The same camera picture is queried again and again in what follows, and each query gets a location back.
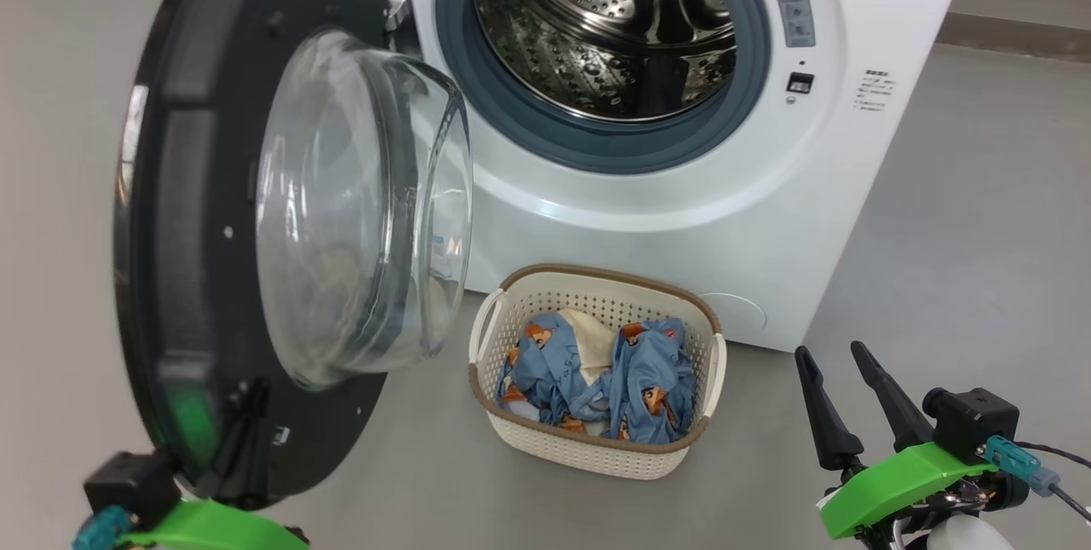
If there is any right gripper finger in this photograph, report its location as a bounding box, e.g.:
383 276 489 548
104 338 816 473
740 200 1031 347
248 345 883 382
794 345 864 472
851 341 935 454

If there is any perforated steel washer drum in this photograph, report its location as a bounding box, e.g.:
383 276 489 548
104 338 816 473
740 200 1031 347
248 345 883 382
473 0 739 123

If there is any blue cartoon garment cream lining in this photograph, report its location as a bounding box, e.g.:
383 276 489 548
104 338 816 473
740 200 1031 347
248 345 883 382
497 309 619 436

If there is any teal left camera connector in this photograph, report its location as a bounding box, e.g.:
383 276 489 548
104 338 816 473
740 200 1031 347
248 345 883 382
72 506 131 550

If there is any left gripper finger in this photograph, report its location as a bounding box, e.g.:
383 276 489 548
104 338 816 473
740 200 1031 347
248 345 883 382
216 380 276 511

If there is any grey rubber door seal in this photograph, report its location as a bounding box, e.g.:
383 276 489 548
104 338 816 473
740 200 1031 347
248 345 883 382
435 0 773 177

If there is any thin black right camera cable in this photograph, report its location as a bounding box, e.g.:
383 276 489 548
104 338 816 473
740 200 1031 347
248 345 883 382
1013 441 1091 525

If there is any white front-load washing machine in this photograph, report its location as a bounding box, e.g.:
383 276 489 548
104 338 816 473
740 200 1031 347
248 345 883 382
341 0 979 355

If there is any teal camera connector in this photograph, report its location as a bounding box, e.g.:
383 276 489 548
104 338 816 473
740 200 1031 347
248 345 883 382
980 437 1063 497
72 506 131 550

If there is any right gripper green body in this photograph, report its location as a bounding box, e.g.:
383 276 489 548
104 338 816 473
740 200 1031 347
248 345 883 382
818 442 1032 544

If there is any grey warning sticker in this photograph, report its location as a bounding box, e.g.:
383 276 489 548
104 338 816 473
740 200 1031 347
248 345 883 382
769 0 817 49

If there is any teal right camera connector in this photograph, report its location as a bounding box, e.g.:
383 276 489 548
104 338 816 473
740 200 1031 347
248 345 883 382
980 437 1063 497

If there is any black round glass washer door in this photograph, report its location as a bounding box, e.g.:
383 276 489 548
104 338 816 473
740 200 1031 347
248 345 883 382
113 0 475 508

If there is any blue cartoon print garment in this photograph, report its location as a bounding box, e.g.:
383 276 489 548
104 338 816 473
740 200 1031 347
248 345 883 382
601 318 696 446

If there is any cream laundry basket brown rim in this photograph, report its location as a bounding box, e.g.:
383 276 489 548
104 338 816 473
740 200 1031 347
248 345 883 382
468 264 728 482

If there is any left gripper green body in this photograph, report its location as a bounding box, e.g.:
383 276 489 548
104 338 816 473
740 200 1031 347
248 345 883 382
119 497 310 550

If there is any metal door hinge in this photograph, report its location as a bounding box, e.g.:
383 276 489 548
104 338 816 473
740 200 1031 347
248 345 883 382
382 0 424 58

